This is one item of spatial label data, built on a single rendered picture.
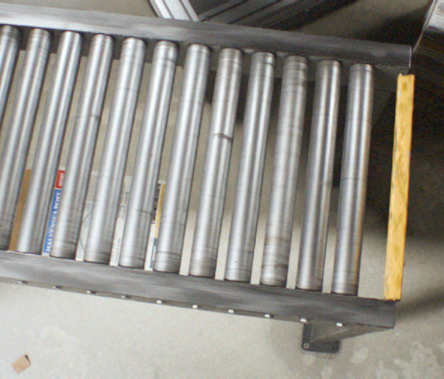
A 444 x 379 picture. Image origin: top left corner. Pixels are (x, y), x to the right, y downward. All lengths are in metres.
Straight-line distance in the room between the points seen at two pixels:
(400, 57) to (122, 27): 0.55
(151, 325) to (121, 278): 0.80
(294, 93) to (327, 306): 0.40
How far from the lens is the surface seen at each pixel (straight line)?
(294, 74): 1.32
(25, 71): 1.38
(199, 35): 1.35
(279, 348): 2.00
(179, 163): 1.25
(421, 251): 2.10
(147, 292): 1.21
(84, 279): 1.23
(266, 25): 2.09
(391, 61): 1.36
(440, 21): 1.76
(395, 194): 1.25
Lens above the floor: 2.00
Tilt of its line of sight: 75 degrees down
